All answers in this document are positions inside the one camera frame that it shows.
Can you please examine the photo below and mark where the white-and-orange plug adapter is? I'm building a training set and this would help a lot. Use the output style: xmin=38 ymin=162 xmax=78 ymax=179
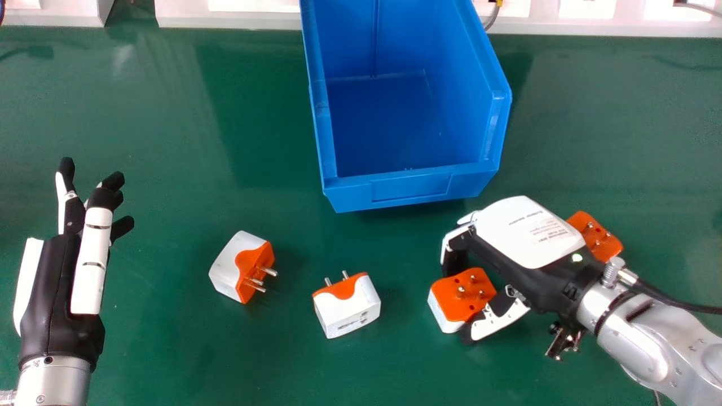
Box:
xmin=566 ymin=210 xmax=624 ymax=263
xmin=427 ymin=267 xmax=498 ymax=334
xmin=312 ymin=270 xmax=381 ymax=339
xmin=208 ymin=230 xmax=278 ymax=305

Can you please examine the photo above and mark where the blue plastic bin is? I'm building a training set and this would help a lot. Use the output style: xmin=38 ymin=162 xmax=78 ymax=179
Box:
xmin=300 ymin=0 xmax=513 ymax=214

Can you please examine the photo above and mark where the black cable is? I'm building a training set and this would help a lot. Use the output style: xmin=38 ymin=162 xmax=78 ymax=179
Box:
xmin=626 ymin=275 xmax=722 ymax=315

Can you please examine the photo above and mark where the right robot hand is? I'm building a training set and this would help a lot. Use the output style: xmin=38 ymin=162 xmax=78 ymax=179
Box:
xmin=441 ymin=196 xmax=605 ymax=346

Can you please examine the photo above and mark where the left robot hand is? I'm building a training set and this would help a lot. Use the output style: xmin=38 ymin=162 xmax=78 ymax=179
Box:
xmin=12 ymin=157 xmax=135 ymax=372

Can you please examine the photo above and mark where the grey cable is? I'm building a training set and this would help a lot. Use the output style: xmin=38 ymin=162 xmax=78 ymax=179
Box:
xmin=483 ymin=0 xmax=503 ymax=32

